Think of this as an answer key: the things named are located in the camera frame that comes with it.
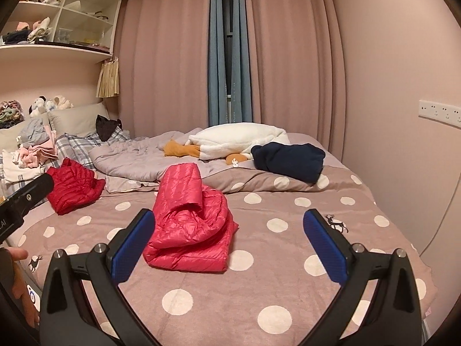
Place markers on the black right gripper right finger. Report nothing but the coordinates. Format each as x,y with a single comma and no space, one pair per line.
393,316

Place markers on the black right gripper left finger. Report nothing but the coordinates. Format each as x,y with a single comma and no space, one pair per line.
67,317

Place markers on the red puffer jacket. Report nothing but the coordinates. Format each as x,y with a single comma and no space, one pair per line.
75,186
194,225

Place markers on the pile of pink clothes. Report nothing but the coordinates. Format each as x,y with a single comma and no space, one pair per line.
27,151

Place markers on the person's left hand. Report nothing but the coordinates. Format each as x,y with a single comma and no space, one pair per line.
19,288

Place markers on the plaid pillow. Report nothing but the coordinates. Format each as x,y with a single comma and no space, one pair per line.
78,148

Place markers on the stuffed toys at headboard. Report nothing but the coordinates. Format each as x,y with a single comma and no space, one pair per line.
42,105

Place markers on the grey pillow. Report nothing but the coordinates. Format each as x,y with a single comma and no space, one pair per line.
78,121

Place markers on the brown polka dot bedspread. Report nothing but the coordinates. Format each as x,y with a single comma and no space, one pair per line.
275,287

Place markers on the black garment on pillow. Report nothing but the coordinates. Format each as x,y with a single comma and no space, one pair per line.
105,127

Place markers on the grey quilted blanket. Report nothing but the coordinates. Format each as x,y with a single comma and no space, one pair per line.
139,164

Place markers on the beige pleated lamp shade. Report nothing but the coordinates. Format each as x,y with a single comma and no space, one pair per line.
109,79

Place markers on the navy blue folded garment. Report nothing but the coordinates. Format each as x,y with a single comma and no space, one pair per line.
303,162

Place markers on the white goose plush toy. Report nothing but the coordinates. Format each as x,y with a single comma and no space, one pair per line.
230,141

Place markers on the pink curtain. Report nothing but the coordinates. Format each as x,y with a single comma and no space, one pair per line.
297,66

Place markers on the blue curtain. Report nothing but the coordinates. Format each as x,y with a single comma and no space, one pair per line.
229,101

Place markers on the white wall shelf unit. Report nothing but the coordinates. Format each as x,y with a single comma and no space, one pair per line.
77,30

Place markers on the white wall power socket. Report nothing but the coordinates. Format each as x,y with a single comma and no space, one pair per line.
439,112

